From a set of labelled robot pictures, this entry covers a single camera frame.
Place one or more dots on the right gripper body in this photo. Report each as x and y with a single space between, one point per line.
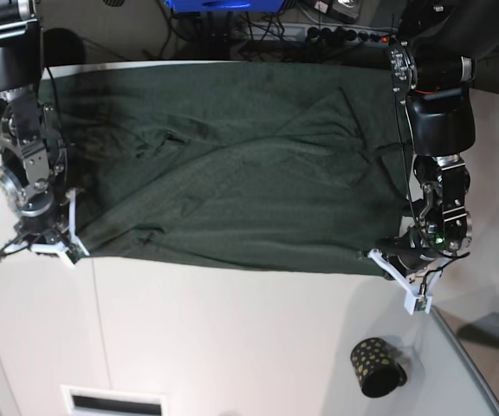
43 223

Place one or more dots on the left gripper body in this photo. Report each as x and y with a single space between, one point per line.
413 264

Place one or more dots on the dark green t-shirt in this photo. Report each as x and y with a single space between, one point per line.
235 165

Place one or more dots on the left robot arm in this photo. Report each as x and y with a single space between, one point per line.
433 58

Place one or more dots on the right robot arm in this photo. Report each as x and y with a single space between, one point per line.
34 155

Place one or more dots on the black mug with gold dots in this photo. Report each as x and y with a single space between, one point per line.
376 368

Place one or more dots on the grey tray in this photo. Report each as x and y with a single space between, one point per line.
478 335

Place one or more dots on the white slotted plate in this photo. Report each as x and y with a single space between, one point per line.
96 401

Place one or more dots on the black round stool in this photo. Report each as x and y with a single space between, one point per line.
62 47

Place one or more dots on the white power strip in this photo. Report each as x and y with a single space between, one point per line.
330 33

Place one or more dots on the blue box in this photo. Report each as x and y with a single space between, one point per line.
185 6

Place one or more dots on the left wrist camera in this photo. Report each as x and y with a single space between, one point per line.
415 303

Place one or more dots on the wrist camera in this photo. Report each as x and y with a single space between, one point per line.
415 303
72 252

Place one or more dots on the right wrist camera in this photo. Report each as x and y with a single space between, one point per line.
72 252

